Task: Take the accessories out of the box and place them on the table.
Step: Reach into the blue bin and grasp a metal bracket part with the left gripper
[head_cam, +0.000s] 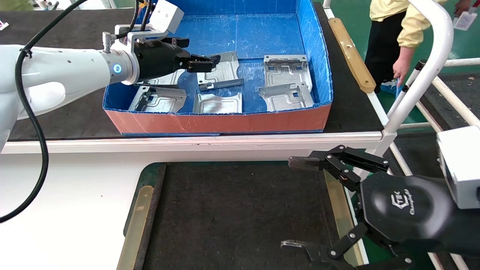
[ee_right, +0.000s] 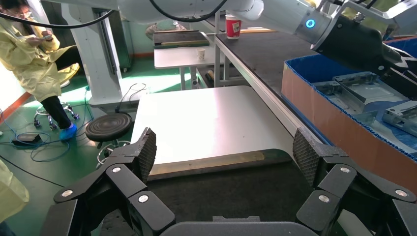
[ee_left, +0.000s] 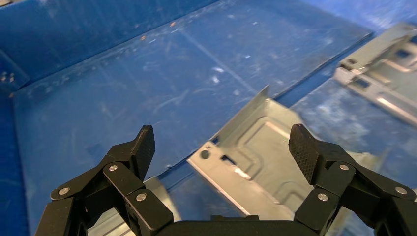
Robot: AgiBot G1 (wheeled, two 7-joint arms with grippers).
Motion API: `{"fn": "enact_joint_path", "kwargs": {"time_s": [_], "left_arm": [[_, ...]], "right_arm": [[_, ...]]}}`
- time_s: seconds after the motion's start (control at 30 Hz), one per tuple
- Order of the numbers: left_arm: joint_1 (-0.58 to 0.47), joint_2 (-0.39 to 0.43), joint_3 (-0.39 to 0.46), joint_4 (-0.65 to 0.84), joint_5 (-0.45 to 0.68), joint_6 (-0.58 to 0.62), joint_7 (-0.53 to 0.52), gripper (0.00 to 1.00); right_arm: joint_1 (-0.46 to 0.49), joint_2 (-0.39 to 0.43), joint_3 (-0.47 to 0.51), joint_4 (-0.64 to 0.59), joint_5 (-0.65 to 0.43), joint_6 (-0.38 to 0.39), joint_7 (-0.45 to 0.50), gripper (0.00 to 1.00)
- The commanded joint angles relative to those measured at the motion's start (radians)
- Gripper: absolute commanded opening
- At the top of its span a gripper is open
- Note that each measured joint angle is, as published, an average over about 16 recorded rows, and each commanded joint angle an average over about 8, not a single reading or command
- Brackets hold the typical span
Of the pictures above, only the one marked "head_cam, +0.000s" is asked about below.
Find person in yellow jacket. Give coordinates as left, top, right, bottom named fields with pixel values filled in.
left=364, top=0, right=450, bottom=89

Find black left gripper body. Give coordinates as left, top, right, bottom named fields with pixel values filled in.
left=133, top=37, right=192, bottom=81

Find white card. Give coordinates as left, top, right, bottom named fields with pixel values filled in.
left=453, top=10, right=477, bottom=31

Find long tan wooden strip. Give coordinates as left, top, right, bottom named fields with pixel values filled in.
left=323, top=169, right=370, bottom=267
left=328, top=18, right=377, bottom=94
left=117, top=185, right=155, bottom=270

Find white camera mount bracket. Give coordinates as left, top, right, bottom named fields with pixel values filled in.
left=102, top=24, right=169, bottom=54

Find white pole with black cap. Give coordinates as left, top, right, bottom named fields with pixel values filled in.
left=387, top=59, right=428, bottom=119

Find small black work mat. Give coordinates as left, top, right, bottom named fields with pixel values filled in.
left=142, top=161, right=360, bottom=270

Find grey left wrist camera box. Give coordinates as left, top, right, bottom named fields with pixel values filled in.
left=149, top=0, right=185, bottom=35

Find white tube frame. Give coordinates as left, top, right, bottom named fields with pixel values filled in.
left=322, top=0, right=480, bottom=270

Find blue shoe cover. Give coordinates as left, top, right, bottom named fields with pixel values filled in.
left=381, top=79, right=401, bottom=94

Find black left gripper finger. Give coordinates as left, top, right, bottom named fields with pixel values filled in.
left=171, top=37, right=221, bottom=65
left=187, top=61, right=214, bottom=73

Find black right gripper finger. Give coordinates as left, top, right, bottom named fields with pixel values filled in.
left=288, top=145, right=390, bottom=192
left=281, top=223, right=413, bottom=270

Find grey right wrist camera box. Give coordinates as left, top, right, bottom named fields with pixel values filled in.
left=437, top=126, right=480, bottom=210

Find white table edge rail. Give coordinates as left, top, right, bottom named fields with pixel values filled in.
left=0, top=131, right=398, bottom=164

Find large black table mat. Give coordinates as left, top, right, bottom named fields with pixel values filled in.
left=0, top=3, right=384, bottom=141

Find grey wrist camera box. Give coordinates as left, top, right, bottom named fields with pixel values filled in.
left=437, top=126, right=480, bottom=210
left=149, top=0, right=185, bottom=35

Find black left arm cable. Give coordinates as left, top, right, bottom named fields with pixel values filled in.
left=0, top=0, right=154, bottom=224

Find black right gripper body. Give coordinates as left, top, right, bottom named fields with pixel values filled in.
left=360, top=172, right=480, bottom=258

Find blue box with orange side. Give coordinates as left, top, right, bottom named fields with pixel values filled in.
left=103, top=0, right=333, bottom=135

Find stamped silver metal bracket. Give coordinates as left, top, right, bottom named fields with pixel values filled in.
left=264, top=55, right=313, bottom=92
left=193, top=92, right=243, bottom=115
left=136, top=69, right=186, bottom=89
left=129, top=86, right=187, bottom=114
left=259, top=83, right=315, bottom=113
left=197, top=51, right=245, bottom=92

